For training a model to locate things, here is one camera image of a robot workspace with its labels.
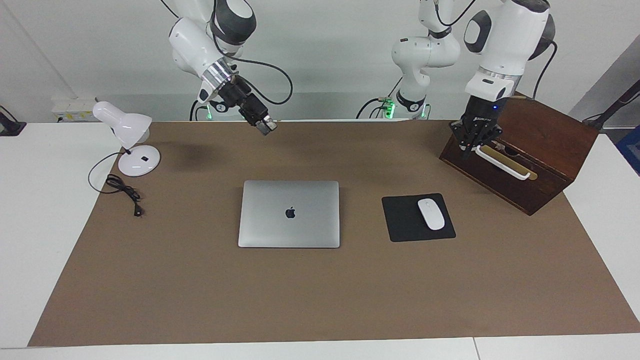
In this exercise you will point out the brown table mat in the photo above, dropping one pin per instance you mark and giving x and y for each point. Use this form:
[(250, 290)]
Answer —
[(320, 290)]

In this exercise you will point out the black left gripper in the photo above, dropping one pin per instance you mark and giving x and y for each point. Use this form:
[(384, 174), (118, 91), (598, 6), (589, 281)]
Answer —
[(482, 115)]

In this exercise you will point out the black mouse pad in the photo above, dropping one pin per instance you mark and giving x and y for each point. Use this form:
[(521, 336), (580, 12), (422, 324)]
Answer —
[(400, 220)]

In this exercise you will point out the silver Apple laptop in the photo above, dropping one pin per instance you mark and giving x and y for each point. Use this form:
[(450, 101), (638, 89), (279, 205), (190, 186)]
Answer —
[(270, 225)]

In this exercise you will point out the black tripod leg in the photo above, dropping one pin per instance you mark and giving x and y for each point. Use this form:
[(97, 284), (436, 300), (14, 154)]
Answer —
[(615, 108)]

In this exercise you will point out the white desk lamp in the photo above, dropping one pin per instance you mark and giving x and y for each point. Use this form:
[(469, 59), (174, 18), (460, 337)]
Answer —
[(132, 167)]

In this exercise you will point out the black stand foot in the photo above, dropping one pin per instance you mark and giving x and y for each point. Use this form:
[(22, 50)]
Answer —
[(10, 127)]

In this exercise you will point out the white power strip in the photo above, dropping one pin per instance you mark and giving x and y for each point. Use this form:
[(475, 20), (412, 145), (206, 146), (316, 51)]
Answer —
[(75, 107)]

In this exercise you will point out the dark brown wooden box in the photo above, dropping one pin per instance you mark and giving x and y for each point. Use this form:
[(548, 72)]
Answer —
[(545, 135)]

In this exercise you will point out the white computer mouse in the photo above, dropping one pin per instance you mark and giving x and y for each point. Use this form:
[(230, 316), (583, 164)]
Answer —
[(431, 214)]

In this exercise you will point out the blue object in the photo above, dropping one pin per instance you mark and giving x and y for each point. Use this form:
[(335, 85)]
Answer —
[(632, 150)]

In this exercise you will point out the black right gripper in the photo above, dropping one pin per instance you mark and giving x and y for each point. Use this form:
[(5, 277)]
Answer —
[(242, 100)]

